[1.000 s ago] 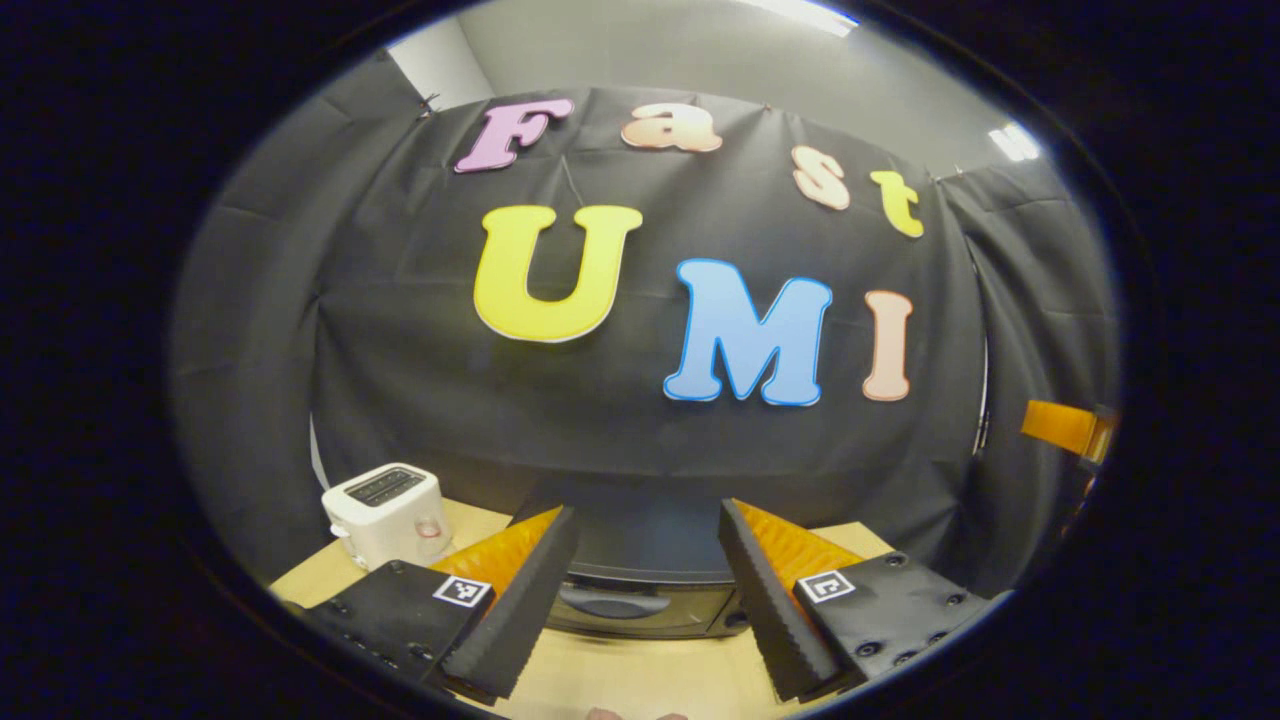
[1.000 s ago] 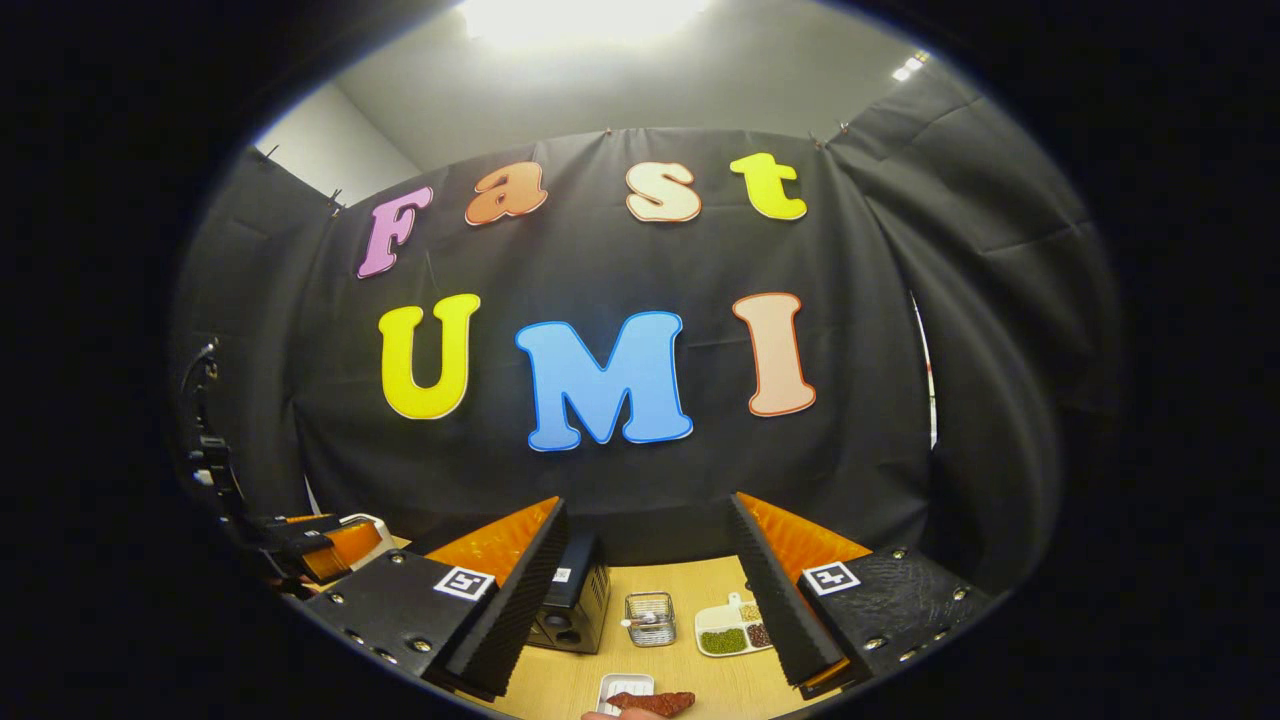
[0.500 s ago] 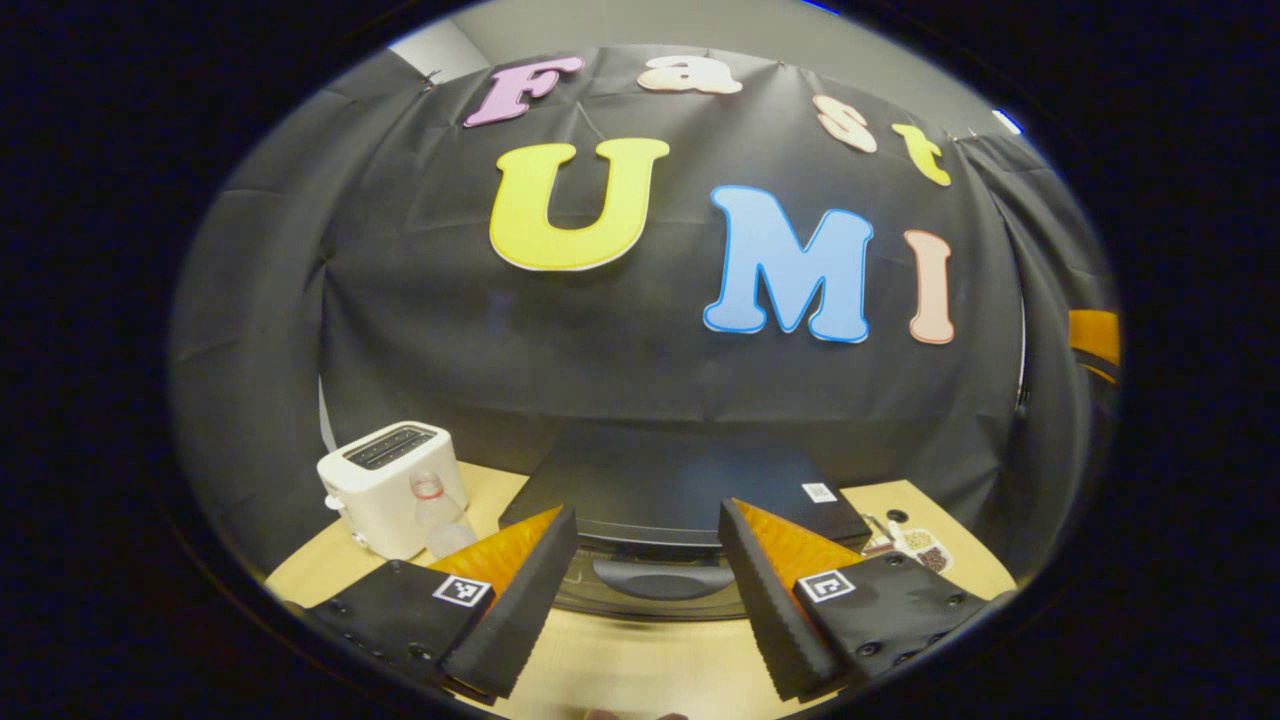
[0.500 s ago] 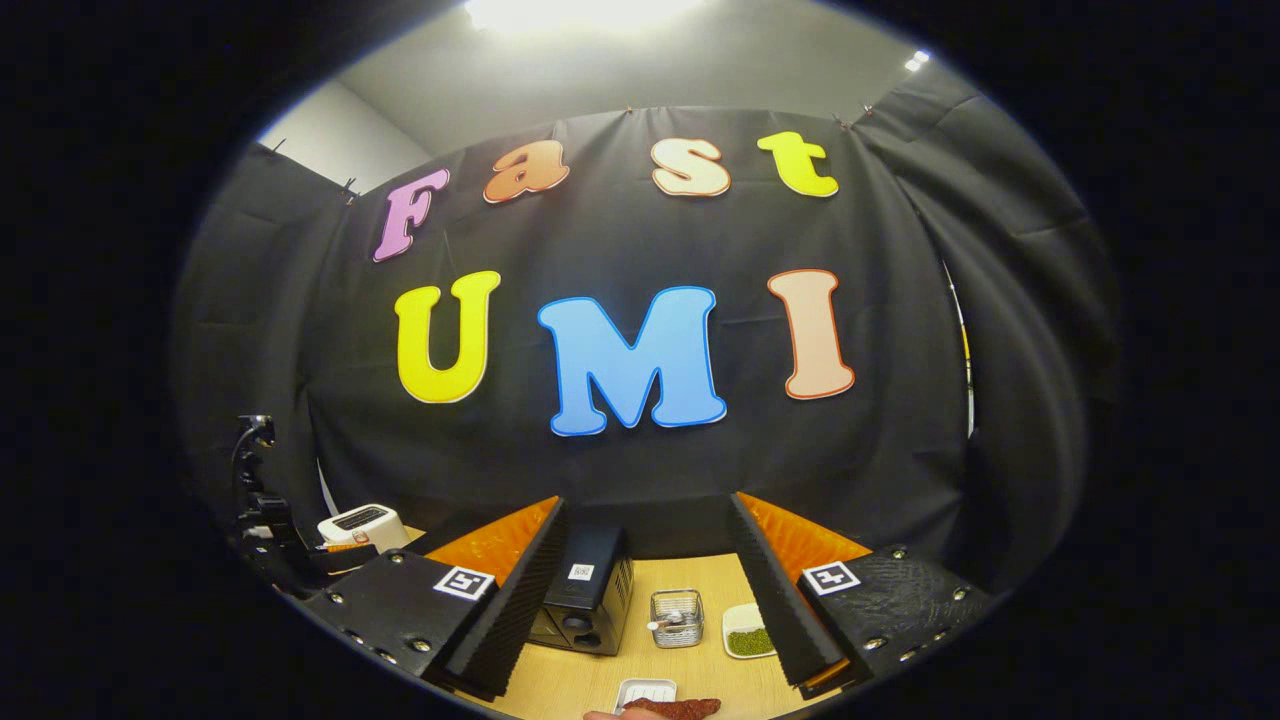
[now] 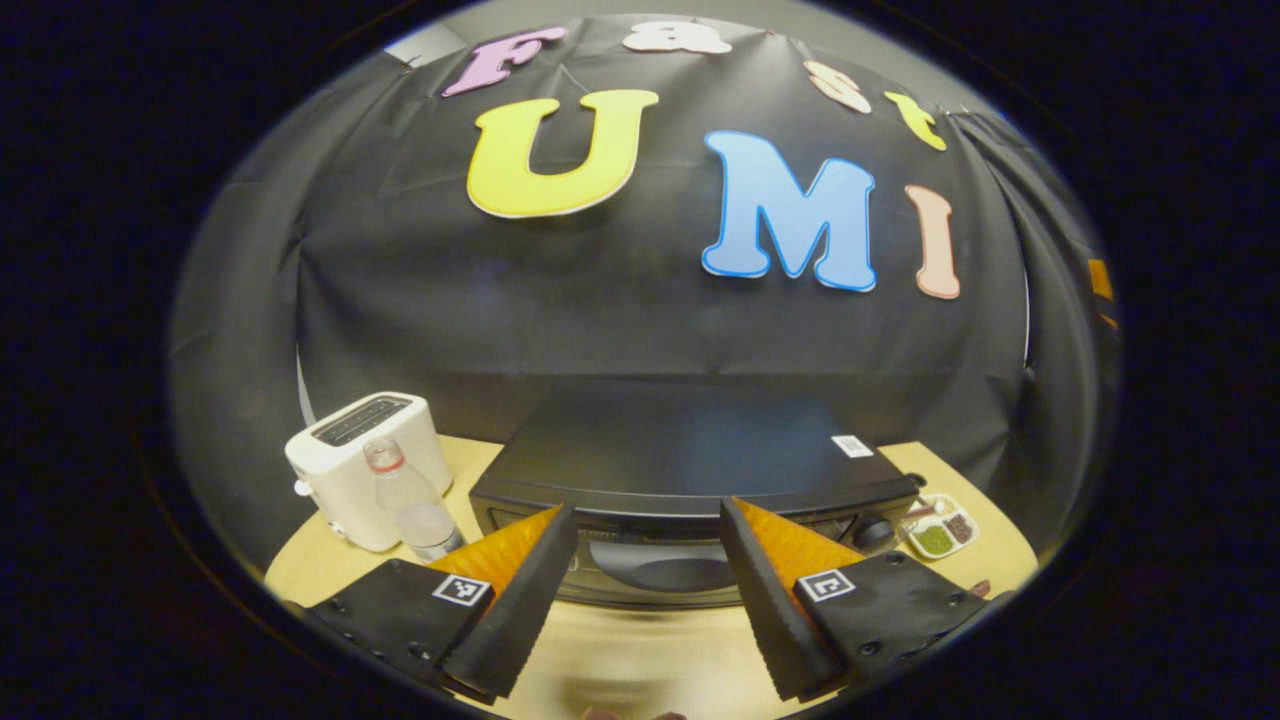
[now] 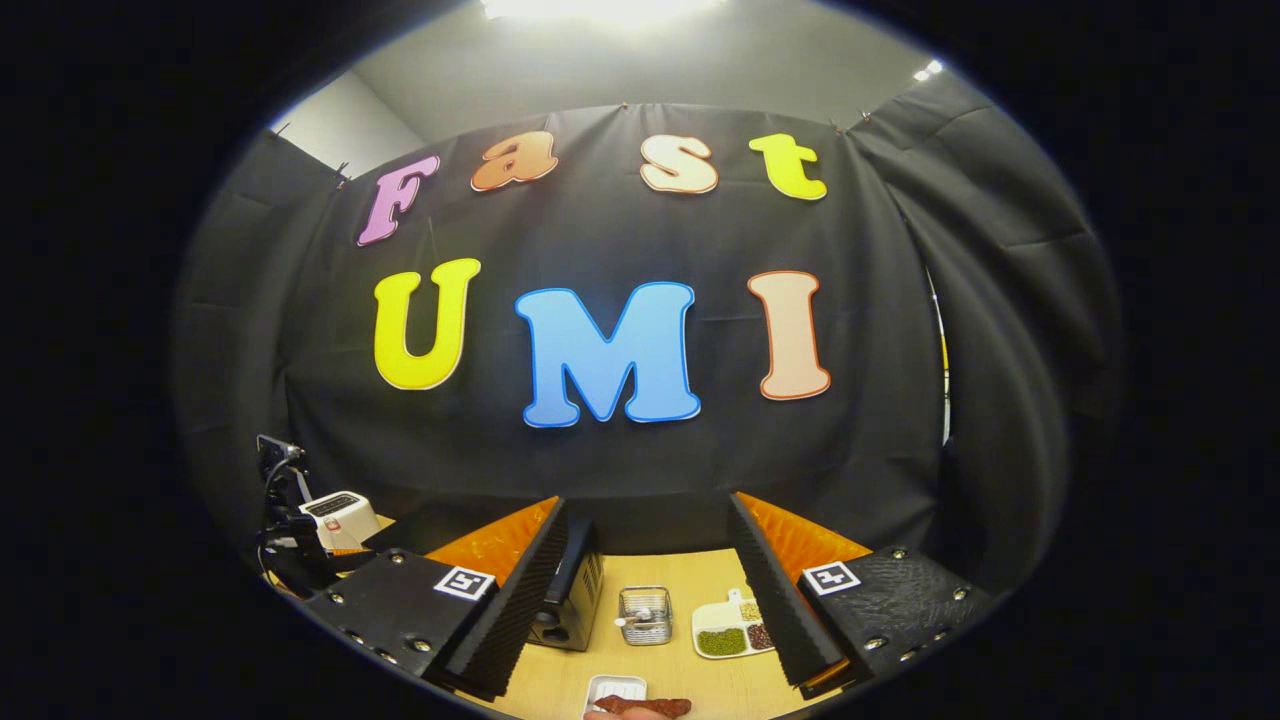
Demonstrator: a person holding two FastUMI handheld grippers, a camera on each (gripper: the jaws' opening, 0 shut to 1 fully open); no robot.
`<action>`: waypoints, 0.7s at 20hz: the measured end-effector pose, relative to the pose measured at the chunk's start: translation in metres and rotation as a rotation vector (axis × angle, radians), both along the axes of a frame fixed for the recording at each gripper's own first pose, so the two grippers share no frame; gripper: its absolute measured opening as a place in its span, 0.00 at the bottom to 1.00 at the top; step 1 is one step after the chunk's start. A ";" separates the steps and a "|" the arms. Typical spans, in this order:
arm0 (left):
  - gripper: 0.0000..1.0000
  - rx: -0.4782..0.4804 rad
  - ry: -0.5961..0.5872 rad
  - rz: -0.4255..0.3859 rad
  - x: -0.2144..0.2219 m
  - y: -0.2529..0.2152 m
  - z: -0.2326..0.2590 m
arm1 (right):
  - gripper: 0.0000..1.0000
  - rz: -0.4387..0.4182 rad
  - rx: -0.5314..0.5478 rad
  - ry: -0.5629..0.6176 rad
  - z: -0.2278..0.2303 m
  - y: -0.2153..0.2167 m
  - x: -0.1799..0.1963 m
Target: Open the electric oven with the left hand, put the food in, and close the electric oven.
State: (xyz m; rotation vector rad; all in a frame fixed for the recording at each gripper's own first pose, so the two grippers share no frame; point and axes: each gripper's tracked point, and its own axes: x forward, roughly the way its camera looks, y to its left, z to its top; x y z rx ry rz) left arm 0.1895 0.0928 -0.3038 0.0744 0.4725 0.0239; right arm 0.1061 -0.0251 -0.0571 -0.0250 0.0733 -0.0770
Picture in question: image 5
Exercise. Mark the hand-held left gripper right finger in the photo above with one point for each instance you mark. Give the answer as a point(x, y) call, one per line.
point(770, 610)

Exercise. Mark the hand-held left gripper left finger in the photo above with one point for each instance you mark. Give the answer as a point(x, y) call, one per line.
point(520, 610)

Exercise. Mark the white divided bean tray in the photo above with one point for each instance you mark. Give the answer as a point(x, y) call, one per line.
point(935, 538)

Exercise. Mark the white toaster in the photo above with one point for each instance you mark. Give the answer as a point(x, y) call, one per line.
point(340, 480)

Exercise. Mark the clear plastic bottle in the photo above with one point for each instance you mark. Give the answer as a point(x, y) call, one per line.
point(420, 520)

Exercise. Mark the black electric oven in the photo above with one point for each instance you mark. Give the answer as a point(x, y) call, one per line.
point(680, 440)

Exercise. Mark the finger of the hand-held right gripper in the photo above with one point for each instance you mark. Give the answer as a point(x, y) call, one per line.
point(1100, 280)

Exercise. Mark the red-brown meat piece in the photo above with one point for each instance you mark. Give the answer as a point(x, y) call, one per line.
point(978, 588)

